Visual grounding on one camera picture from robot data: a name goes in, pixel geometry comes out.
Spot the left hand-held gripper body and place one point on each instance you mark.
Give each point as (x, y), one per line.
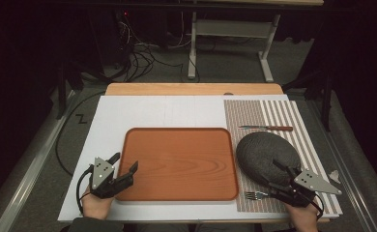
(100, 174)

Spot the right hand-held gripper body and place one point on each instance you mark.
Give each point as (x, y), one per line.
(309, 185)

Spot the dark grey round plate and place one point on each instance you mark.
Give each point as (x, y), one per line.
(260, 154)

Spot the brown wooden tray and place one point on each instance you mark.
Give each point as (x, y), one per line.
(177, 164)

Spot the person's right hand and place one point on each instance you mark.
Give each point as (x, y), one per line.
(302, 217)

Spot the person's left hand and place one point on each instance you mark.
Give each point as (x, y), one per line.
(96, 208)

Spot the small paper scrap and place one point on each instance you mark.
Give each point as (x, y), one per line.
(334, 176)

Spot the white board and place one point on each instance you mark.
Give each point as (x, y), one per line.
(138, 112)

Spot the striped placemat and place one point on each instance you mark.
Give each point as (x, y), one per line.
(251, 116)

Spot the black metal stand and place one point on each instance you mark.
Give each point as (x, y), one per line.
(61, 93)
(326, 103)

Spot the wooden table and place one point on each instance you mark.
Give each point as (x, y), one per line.
(193, 88)

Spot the white metal stand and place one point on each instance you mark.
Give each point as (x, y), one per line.
(231, 28)

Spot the aluminium floor rail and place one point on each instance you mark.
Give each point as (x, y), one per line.
(32, 167)
(347, 180)

